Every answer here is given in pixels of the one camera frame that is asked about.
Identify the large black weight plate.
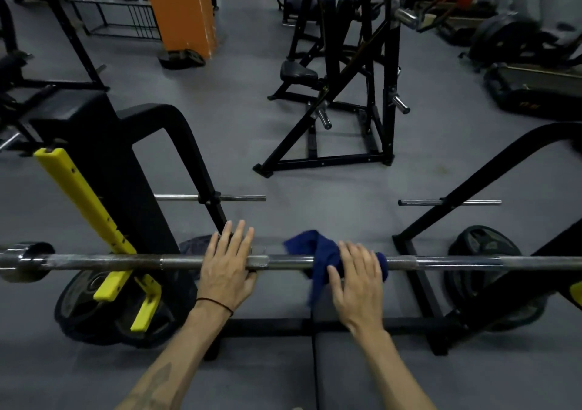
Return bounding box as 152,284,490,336
444,225,549,332

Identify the black bench press rack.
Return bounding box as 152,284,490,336
20,89,582,360

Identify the black hair tie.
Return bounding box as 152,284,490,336
195,297,235,317

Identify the black squat rack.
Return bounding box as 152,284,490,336
32,0,110,92

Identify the person's left hand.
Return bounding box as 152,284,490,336
196,220,259,317

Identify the black incline bench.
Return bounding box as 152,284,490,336
0,0,55,151

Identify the black weight plate white lettering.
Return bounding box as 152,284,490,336
54,268,124,347

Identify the wide orange pillar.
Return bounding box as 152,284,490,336
141,0,218,59

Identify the person's left forearm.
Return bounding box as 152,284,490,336
116,303,233,410

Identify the black elliptical trainer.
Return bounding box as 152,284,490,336
459,13,582,72

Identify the person's right hand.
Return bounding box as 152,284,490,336
327,240,387,333

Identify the person's right forearm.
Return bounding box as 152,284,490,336
350,328,437,410

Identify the black plate-loaded machine frame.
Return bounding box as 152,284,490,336
286,0,328,60

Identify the black and red lever machine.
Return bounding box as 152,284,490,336
252,0,473,178

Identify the grey cloth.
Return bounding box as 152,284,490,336
178,234,215,281

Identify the blue cleaning cloth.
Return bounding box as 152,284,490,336
284,230,390,308

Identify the steel barbell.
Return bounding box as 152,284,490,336
0,241,582,284

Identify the black padded bench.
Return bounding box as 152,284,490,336
311,286,424,410

